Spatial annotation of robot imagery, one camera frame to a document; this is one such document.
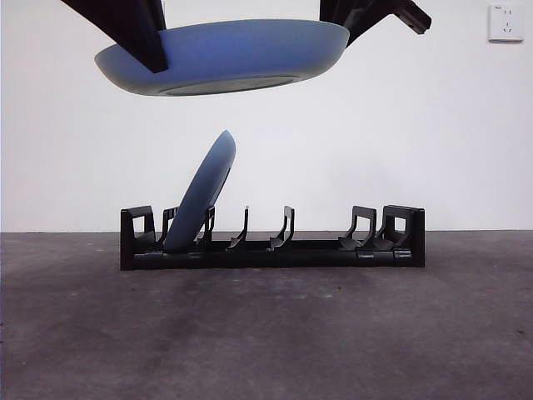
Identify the white wall socket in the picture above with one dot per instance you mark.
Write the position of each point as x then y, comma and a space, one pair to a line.
506, 23

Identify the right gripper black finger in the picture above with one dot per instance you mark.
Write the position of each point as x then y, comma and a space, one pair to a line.
362, 12

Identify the black plate rack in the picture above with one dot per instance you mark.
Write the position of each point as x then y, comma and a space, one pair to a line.
316, 258

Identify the green round plate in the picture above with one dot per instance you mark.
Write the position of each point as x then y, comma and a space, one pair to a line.
250, 54

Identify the blue round plate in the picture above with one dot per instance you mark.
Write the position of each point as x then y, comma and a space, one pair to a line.
200, 191

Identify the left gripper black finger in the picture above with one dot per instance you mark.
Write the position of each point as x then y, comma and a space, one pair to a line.
133, 29

